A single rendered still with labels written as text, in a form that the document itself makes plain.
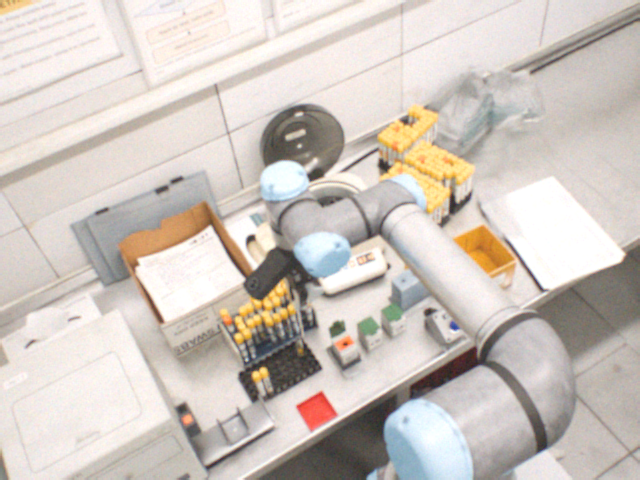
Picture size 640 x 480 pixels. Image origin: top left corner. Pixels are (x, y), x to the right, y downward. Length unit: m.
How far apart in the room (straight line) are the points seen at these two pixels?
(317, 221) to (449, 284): 0.23
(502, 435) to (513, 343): 0.12
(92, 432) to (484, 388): 0.73
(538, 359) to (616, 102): 1.48
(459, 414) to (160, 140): 1.08
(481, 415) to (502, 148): 1.32
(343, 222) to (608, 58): 1.51
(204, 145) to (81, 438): 0.77
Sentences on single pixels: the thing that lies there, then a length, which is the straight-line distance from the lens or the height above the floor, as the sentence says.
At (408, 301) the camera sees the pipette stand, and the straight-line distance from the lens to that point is 1.59.
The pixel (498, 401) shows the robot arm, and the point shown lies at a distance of 0.78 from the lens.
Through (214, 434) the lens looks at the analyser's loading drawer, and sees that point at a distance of 1.49.
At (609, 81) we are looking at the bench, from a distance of 2.28.
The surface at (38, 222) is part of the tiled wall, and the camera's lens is 1.68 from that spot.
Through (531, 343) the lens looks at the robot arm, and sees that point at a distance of 0.83.
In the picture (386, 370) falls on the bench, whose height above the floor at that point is 0.88.
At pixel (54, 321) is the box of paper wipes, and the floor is 0.96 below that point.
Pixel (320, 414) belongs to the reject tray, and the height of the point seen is 0.88.
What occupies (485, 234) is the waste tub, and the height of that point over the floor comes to 0.95.
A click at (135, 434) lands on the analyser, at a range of 1.24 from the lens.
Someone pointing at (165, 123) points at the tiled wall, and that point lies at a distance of 1.62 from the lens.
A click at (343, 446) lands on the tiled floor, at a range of 2.42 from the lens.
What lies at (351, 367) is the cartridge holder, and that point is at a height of 0.89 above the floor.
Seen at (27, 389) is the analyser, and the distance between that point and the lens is 1.36.
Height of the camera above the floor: 2.24
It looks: 51 degrees down
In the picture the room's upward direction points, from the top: 8 degrees counter-clockwise
